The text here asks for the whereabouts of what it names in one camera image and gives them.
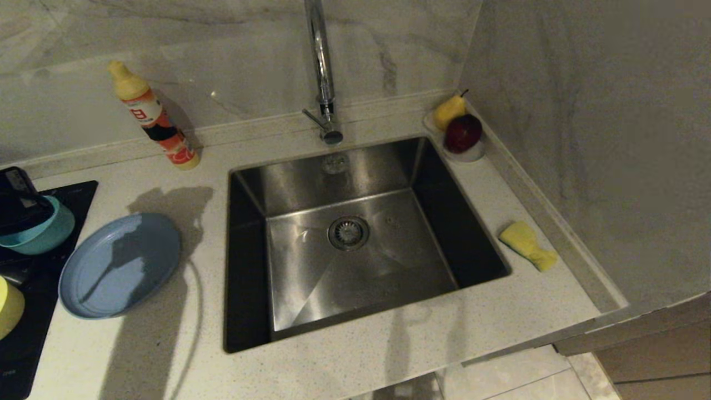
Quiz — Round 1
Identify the teal bowl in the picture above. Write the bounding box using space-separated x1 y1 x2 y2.
0 194 76 256

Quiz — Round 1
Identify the yellow bowl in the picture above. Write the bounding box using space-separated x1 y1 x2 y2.
0 276 26 341

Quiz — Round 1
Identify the blue plate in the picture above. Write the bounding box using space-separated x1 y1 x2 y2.
58 213 182 320

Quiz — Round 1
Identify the orange white dish soap bottle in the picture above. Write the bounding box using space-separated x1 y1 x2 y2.
108 60 201 171

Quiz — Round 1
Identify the chrome kitchen faucet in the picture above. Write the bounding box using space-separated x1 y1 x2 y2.
303 0 344 146

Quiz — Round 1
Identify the yellow sponge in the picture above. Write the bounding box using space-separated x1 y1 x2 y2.
498 221 559 273

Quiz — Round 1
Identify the stainless steel sink basin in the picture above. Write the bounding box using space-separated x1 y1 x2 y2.
224 136 510 354

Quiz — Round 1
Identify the black induction cooktop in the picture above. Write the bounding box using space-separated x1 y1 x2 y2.
0 180 99 400

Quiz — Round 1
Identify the round metal drain strainer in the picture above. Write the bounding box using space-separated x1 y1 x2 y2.
328 216 370 252

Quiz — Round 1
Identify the yellow pear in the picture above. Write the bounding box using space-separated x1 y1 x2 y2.
434 89 469 131

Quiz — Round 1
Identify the dark red apple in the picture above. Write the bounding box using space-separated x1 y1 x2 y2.
444 114 483 154

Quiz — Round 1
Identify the small white fruit dish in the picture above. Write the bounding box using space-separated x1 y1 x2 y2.
424 111 485 163

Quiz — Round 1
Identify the wooden cabinet front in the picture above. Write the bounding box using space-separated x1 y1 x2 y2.
554 293 711 400

